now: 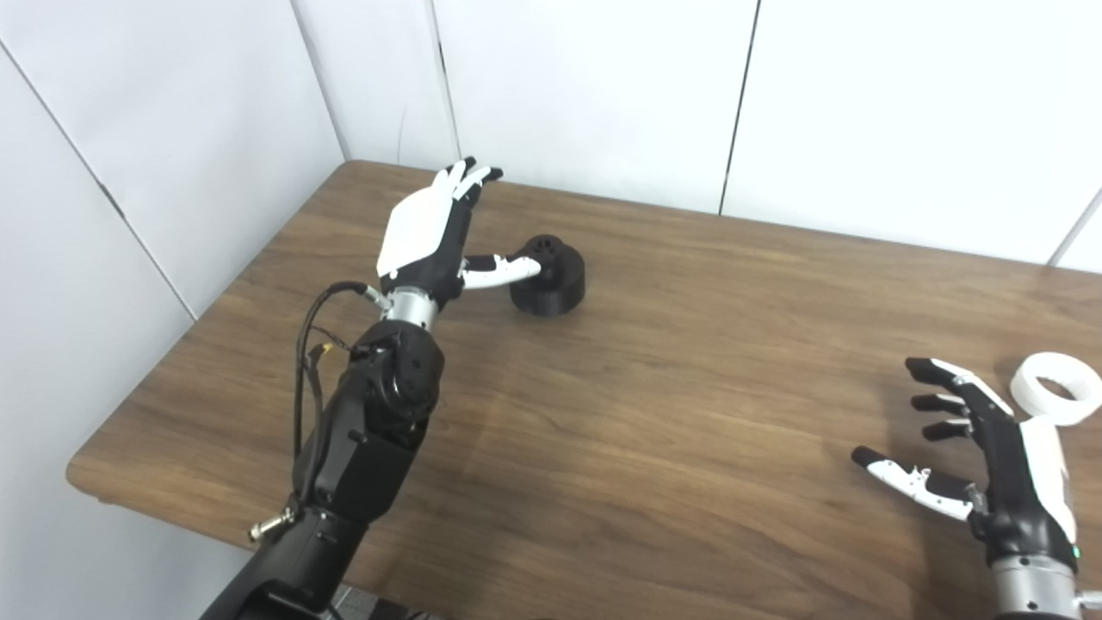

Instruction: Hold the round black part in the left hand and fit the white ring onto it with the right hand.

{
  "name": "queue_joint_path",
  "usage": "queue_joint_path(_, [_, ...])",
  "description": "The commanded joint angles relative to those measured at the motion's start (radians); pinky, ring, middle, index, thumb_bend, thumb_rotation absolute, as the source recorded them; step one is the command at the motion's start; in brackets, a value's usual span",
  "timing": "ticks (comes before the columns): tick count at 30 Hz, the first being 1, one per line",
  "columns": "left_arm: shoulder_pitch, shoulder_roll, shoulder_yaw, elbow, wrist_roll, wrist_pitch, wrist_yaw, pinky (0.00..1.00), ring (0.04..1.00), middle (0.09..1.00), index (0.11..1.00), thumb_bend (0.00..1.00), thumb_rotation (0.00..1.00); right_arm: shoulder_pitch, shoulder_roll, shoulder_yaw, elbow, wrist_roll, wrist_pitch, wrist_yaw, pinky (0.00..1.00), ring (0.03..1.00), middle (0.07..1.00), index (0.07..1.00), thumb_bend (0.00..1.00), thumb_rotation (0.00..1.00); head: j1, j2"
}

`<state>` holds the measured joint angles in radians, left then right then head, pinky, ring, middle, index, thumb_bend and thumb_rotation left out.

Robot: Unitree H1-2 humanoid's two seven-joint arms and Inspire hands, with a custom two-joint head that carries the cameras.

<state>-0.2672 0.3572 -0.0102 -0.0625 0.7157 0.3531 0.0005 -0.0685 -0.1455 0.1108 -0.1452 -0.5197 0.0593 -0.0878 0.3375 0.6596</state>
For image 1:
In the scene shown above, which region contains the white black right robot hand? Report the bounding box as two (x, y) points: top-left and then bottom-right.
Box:
(851, 356), (1081, 571)

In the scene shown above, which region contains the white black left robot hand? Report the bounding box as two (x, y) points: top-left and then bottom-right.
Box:
(377, 157), (543, 304)

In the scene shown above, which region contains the thin wire with yellow connector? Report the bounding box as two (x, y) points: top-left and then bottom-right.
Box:
(303, 325), (356, 431)

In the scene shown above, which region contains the white toothed ring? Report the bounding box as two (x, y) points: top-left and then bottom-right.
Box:
(1009, 351), (1102, 427)

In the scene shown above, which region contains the round black part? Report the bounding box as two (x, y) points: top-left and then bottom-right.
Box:
(510, 234), (587, 317)

